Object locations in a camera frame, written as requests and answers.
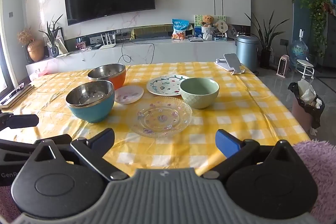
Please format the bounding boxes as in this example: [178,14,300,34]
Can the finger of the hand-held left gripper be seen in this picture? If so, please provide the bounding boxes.
[0,113,39,133]
[0,134,73,161]

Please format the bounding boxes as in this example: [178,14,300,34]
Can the blue-grey pedal bin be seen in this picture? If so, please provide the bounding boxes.
[236,35,260,72]

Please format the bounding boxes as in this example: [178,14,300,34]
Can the smartphone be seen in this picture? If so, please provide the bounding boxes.
[224,53,242,72]

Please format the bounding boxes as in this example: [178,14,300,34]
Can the brown teddy bear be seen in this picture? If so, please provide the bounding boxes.
[201,15,215,28]

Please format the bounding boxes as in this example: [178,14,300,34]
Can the round hand fan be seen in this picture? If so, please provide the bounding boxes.
[215,20,228,37]

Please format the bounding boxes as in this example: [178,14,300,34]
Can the blue steel-lined bowl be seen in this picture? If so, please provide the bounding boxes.
[66,80,115,124]

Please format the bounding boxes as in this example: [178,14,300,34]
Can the blue snack bag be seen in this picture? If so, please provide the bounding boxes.
[171,19,190,40]

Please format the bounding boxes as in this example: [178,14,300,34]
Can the wooden tray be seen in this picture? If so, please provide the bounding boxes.
[0,84,35,109]

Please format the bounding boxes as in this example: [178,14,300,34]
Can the yellow checked tablecloth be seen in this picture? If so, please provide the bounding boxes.
[0,61,313,180]

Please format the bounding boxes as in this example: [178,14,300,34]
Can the green painted picture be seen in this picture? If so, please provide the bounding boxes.
[194,14,227,39]

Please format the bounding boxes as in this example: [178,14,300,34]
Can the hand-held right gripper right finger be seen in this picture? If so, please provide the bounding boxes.
[201,129,303,180]

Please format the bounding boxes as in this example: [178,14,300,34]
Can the small pink patterned plate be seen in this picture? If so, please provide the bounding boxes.
[114,85,144,105]

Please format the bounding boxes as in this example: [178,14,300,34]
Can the green plant in glass vase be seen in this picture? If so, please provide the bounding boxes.
[39,14,64,58]

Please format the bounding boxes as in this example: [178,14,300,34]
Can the green ceramic bowl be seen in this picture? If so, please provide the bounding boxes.
[180,77,220,109]

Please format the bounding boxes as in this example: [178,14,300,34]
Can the pink waste bin with black bag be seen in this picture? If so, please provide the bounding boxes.
[288,78,326,133]

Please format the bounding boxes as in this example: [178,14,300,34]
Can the power strip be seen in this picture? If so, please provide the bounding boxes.
[115,30,131,40]

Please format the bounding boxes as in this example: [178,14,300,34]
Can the small pink heater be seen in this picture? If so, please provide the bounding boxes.
[276,55,291,78]

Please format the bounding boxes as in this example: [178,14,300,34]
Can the white marble television cabinet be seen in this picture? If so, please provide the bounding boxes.
[26,38,238,75]

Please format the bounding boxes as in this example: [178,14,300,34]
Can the orange steel-lined bowl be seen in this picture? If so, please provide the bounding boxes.
[87,64,127,91]

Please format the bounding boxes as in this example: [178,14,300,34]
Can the decorative plate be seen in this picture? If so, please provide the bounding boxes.
[227,25,238,39]

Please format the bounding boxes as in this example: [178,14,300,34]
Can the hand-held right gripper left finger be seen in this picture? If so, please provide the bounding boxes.
[25,128,130,182]

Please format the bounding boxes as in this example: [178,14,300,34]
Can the white round stool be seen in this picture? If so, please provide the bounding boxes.
[295,59,315,81]

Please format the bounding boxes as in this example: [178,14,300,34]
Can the white woven basket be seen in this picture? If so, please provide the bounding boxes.
[201,26,215,41]

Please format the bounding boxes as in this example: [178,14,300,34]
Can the trailing pothos plant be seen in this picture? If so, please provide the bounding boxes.
[299,0,332,57]

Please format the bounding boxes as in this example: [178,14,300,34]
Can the purple fluffy garment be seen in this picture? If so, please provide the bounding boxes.
[0,140,336,224]

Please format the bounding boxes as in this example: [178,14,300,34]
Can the black cable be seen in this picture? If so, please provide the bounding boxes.
[117,39,156,64]

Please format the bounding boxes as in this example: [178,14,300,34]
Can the dried flowers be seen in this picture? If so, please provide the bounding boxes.
[17,27,33,45]

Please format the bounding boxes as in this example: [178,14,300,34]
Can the clear glass flowered plate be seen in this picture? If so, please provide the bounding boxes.
[130,97,193,138]

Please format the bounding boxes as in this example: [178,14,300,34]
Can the white paper bag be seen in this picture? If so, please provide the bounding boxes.
[54,38,70,55]

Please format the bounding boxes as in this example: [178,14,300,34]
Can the white phone stand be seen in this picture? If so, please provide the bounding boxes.
[214,57,245,76]

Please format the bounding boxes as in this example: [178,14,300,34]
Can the water jug with pump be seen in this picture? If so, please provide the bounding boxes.
[291,29,309,61]

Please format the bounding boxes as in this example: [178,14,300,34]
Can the white router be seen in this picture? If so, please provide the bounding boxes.
[99,33,117,50]

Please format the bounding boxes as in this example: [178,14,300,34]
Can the long-leaf plant in black pot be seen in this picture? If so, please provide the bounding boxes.
[245,11,290,69]

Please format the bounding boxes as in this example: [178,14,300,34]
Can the white plate with painted vine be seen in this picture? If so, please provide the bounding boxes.
[146,74,190,97]

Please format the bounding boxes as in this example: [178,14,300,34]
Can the brown clay vase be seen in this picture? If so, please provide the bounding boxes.
[27,40,45,62]

